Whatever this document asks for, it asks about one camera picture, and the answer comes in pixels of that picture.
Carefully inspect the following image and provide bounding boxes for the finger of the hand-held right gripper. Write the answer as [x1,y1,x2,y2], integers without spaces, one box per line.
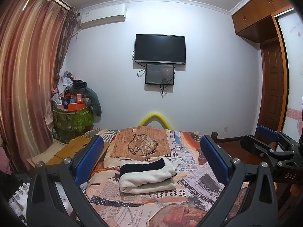
[240,134,297,171]
[256,125,298,152]

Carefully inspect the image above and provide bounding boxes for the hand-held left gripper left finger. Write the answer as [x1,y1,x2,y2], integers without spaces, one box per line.
[26,135,108,227]

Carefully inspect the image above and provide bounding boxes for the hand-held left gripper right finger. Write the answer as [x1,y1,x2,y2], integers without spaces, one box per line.
[200,135,278,227]

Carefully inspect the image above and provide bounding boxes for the white and black sweater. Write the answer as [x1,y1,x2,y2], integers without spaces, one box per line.
[118,157,178,194]

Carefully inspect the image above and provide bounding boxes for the pile of clothes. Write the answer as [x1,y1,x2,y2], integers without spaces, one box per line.
[51,70,88,104]

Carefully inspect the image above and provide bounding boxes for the wooden board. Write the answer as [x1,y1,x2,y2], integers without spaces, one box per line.
[54,136,95,163]

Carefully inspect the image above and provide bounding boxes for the newspaper print bed cover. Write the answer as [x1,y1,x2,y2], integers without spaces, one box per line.
[84,127,251,227]

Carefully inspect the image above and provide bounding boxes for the green storage box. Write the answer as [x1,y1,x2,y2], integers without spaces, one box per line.
[52,107,94,131]
[54,125,95,143]

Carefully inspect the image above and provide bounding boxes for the brown wooden door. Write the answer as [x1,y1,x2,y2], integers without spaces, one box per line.
[260,40,288,142]

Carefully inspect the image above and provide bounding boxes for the beige board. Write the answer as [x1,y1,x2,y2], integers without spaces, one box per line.
[27,141,69,171]

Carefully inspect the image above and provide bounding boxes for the orange box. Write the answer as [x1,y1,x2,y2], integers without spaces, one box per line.
[67,102,87,111]

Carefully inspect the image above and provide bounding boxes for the pocket watch print pillow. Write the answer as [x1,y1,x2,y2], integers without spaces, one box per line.
[103,128,171,168]

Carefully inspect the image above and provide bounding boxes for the yellow foam tube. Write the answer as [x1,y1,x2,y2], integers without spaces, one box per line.
[138,112,174,130]

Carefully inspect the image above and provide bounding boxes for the white plastic rack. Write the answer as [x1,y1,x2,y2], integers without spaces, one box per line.
[9,182,31,220]

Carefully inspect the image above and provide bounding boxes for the pink cloth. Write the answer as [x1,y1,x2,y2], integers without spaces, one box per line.
[0,135,12,175]

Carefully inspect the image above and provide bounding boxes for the small black monitor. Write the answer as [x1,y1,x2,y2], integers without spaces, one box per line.
[145,63,175,86]

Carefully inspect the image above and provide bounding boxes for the striped brown curtain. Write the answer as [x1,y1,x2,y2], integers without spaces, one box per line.
[0,0,80,178]

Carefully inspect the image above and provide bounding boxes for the wooden wardrobe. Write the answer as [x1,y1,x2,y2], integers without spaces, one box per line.
[231,0,303,135]

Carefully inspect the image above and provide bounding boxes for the white air conditioner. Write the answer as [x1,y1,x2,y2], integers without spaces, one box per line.
[79,4,127,30]

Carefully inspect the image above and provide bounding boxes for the black wall television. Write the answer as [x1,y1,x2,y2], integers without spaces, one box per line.
[134,34,186,65]

